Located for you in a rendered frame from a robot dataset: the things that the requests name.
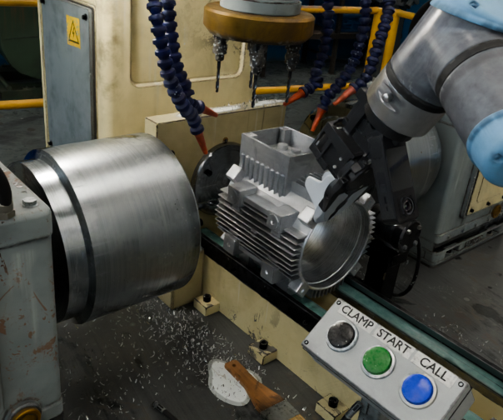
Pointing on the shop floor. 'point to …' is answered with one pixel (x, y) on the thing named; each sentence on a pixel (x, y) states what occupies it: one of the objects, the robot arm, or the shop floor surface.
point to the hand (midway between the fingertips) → (324, 219)
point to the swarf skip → (12, 49)
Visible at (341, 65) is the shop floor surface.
